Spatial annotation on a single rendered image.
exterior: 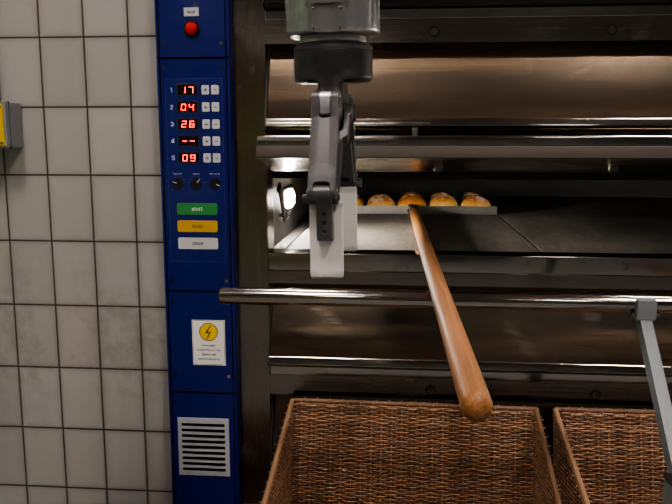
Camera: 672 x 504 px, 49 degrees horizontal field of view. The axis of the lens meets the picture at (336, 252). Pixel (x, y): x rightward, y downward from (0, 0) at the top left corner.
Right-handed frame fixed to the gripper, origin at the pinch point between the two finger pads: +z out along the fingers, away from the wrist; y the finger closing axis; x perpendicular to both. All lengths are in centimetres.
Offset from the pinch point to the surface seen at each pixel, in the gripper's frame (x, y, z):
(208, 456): -40, -82, 63
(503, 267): 26, -89, 19
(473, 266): 19, -88, 19
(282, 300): -16, -50, 18
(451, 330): 12.1, -14.5, 12.2
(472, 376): 13.5, 2.7, 11.7
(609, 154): 44, -75, -5
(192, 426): -44, -82, 56
